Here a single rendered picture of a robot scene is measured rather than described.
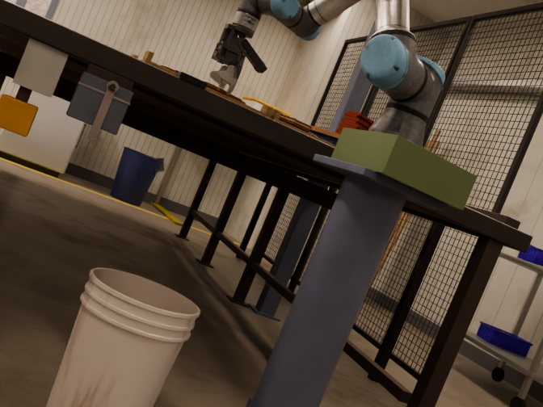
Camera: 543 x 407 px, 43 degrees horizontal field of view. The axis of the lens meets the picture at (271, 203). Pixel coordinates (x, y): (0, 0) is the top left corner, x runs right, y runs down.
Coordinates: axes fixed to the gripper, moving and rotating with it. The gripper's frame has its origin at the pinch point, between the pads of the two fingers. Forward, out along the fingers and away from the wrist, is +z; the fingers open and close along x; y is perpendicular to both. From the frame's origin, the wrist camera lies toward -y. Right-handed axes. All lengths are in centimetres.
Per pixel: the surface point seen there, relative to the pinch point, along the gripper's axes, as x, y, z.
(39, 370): 10, 24, 94
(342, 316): 56, -34, 44
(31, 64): 20, 55, 14
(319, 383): 56, -36, 62
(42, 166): -483, 8, 96
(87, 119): 23.6, 37.6, 21.6
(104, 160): -563, -56, 76
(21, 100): 19, 54, 23
